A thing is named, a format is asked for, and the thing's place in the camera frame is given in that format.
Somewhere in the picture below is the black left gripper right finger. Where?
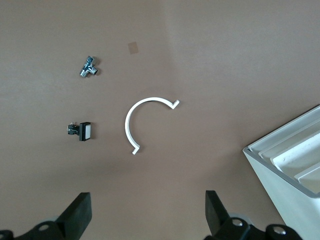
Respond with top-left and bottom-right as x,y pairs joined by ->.
204,190 -> 301,240

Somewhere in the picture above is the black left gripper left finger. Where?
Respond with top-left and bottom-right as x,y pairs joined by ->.
0,191 -> 93,240

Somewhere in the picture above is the white plastic drawer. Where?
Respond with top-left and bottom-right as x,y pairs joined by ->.
272,133 -> 320,180
258,124 -> 320,160
294,162 -> 320,195

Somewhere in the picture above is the white drawer cabinet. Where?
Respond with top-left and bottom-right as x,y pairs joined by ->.
242,104 -> 320,240

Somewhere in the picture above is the black square white-faced button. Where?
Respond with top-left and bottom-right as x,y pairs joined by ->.
66,120 -> 93,142

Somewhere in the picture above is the small silver blue connector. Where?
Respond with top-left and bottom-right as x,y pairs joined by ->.
79,55 -> 100,79

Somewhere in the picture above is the brown tape patch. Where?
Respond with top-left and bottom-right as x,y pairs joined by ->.
127,41 -> 140,55

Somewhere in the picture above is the white curved plastic bracket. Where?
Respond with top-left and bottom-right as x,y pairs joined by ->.
124,96 -> 181,156

